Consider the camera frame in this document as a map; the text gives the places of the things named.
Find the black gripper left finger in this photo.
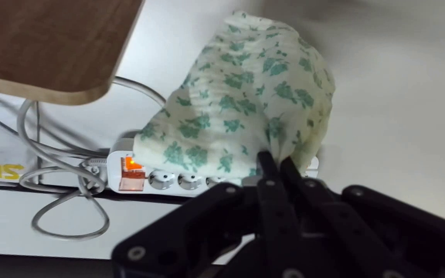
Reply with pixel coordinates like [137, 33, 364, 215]
[109, 150, 307, 278]

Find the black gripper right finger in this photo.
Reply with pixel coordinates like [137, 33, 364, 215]
[279, 156, 445, 278]

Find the white cloth with green flowers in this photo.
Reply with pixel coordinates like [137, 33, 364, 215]
[131, 9, 338, 189]

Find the wooden book stand board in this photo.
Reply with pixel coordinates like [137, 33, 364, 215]
[0, 0, 146, 108]

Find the white power strip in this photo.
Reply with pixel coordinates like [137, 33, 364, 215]
[105, 130, 322, 198]

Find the white looped cable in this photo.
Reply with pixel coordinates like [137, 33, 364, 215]
[15, 74, 168, 241]

